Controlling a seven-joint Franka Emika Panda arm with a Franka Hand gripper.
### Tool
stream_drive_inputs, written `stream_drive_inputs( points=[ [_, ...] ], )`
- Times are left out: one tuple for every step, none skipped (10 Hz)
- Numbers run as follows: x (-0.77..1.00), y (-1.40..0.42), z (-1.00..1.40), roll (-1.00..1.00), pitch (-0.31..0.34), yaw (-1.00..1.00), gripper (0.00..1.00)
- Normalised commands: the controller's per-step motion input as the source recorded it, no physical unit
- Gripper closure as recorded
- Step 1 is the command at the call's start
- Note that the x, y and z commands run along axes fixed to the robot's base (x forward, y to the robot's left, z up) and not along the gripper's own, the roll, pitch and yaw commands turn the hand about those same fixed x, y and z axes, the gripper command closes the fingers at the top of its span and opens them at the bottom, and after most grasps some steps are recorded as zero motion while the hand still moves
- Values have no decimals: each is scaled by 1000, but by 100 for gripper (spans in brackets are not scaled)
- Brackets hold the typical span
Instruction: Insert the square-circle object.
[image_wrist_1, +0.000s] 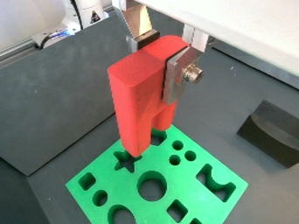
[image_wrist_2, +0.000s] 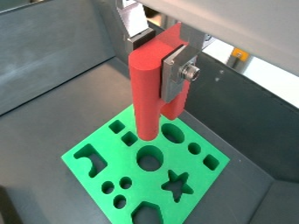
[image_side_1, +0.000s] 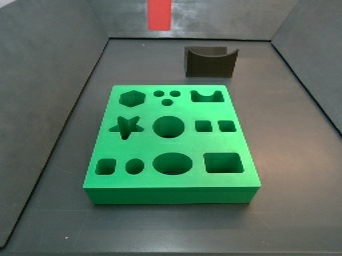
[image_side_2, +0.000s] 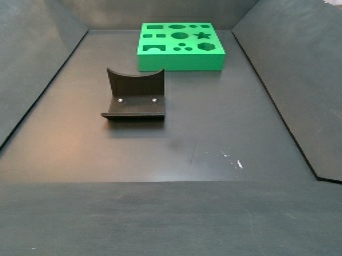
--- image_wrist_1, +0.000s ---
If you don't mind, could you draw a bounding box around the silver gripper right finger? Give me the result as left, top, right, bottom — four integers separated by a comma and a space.
163, 25, 210, 105

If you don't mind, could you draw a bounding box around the dark grey upright panel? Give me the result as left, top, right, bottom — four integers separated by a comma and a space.
0, 17, 127, 176

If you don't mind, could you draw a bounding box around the green shape-sorter board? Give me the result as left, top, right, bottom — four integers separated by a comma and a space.
65, 127, 248, 224

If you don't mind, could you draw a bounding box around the black foam block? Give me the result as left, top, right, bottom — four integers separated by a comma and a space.
238, 101, 299, 168

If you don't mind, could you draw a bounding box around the aluminium frame rail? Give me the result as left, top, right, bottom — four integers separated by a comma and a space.
0, 0, 112, 67

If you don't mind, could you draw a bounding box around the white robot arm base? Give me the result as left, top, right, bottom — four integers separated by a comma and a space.
32, 0, 108, 49

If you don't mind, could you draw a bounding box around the red square-circle peg block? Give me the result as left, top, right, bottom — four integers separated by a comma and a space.
107, 35, 187, 158

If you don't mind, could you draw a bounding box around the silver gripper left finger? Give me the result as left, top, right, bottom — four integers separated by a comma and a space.
123, 4, 160, 53

